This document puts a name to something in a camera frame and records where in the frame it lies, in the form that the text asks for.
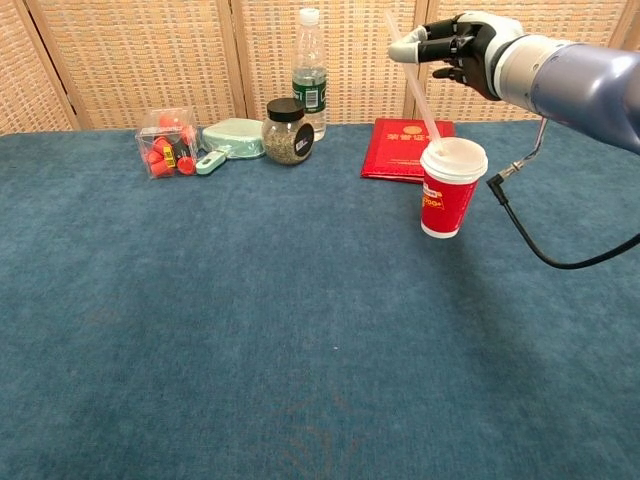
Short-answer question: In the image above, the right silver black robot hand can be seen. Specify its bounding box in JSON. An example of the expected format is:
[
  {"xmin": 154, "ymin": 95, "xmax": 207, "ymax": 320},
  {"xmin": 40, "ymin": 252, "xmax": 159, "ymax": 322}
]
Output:
[{"xmin": 387, "ymin": 10, "xmax": 525, "ymax": 102}]

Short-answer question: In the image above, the translucent white plastic straw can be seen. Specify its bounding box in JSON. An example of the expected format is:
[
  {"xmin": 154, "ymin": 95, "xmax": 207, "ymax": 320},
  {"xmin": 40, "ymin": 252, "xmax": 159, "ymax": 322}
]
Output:
[{"xmin": 383, "ymin": 10, "xmax": 447, "ymax": 155}]

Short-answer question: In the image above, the red certificate booklet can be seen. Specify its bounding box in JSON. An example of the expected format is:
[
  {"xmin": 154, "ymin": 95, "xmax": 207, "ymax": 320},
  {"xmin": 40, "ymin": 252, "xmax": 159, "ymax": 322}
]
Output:
[{"xmin": 359, "ymin": 118, "xmax": 456, "ymax": 185}]

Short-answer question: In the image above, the red paper cup white lid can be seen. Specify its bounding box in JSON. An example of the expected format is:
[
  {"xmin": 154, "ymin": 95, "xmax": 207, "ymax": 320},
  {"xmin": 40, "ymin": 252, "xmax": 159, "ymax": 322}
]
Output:
[{"xmin": 418, "ymin": 137, "xmax": 489, "ymax": 239}]

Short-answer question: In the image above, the wicker folding screen panel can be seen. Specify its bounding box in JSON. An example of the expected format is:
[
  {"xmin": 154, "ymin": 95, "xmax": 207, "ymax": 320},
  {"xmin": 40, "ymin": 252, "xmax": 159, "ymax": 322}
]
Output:
[
  {"xmin": 607, "ymin": 0, "xmax": 640, "ymax": 51},
  {"xmin": 0, "ymin": 0, "xmax": 81, "ymax": 135},
  {"xmin": 24, "ymin": 0, "xmax": 249, "ymax": 132},
  {"xmin": 412, "ymin": 0, "xmax": 626, "ymax": 123},
  {"xmin": 229, "ymin": 0, "xmax": 429, "ymax": 126}
]

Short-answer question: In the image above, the clear water bottle green label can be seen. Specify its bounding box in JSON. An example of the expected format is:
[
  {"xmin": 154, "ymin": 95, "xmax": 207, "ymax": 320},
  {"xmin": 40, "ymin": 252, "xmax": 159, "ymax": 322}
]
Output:
[{"xmin": 291, "ymin": 7, "xmax": 329, "ymax": 143}]

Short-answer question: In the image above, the glass jar black lid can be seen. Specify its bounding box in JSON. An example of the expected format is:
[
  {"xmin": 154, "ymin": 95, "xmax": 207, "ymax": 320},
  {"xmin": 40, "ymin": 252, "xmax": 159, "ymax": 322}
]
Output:
[{"xmin": 262, "ymin": 97, "xmax": 316, "ymax": 166}]

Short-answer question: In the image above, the mint green dustpan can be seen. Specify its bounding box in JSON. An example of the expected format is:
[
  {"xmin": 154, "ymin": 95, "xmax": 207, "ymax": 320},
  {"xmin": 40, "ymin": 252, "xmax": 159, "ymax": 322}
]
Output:
[{"xmin": 195, "ymin": 117, "xmax": 266, "ymax": 176}]

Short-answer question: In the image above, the clear box of red caps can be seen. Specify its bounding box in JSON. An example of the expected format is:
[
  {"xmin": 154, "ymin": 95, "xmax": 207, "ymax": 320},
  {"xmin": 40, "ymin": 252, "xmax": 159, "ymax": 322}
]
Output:
[{"xmin": 135, "ymin": 107, "xmax": 200, "ymax": 181}]

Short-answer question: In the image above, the blue carpet table cover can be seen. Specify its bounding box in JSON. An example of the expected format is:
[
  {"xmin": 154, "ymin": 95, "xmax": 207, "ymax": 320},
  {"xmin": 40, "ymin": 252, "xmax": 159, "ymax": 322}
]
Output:
[{"xmin": 0, "ymin": 117, "xmax": 640, "ymax": 480}]

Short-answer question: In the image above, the right arm cable black plug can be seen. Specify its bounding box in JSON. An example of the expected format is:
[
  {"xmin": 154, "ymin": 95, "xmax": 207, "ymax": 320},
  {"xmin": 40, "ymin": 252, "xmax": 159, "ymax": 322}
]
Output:
[{"xmin": 486, "ymin": 118, "xmax": 640, "ymax": 271}]

